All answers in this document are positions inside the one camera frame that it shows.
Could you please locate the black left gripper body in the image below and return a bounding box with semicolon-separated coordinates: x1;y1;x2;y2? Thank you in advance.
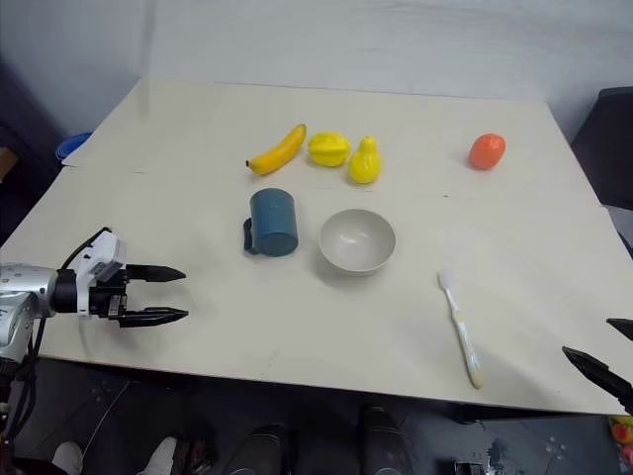
90;264;134;329

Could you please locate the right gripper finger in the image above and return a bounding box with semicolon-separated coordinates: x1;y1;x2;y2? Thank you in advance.
605;318;633;342
561;345;633;416

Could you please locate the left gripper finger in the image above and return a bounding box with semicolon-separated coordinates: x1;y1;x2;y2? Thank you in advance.
126;264;188;286
119;305;191;330

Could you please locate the colourful toy fruit pile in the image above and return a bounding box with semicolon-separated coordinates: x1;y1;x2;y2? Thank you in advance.
609;415;633;445

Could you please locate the dark blue plastic mug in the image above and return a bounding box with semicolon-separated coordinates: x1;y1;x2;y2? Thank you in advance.
241;187;302;258

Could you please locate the white rounded shape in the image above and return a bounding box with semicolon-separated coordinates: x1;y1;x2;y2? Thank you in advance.
140;434;179;475
50;439;84;475

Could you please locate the white cream toothbrush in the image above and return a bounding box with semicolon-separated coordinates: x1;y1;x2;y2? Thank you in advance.
437;269;484;390

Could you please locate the blue round plastic stool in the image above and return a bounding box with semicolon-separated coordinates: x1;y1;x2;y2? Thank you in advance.
55;132;94;160

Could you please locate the dark rounded shape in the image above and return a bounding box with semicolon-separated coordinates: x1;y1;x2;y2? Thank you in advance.
229;423;299;475
356;405;414;475

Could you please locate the yellow toy banana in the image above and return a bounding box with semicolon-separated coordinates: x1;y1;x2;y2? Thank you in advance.
245;123;308;176

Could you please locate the dark chair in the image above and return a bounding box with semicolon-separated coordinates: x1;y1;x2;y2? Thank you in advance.
572;87;633;211

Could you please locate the grey round bowl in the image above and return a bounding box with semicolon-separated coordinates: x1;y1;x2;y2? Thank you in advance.
317;208;398;277

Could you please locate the yellow toy starfruit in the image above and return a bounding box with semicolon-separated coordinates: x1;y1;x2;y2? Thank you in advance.
308;130;352;168

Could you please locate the orange toy fruit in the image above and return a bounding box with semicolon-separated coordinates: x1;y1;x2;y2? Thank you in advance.
468;132;507;171

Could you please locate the yellow toy pear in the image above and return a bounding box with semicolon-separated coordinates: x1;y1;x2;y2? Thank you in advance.
347;135;384;186

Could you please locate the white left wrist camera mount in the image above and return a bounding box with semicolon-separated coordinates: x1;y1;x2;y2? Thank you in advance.
73;230;130;318

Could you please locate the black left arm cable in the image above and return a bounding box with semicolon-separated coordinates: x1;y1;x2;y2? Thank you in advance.
0;227;113;446

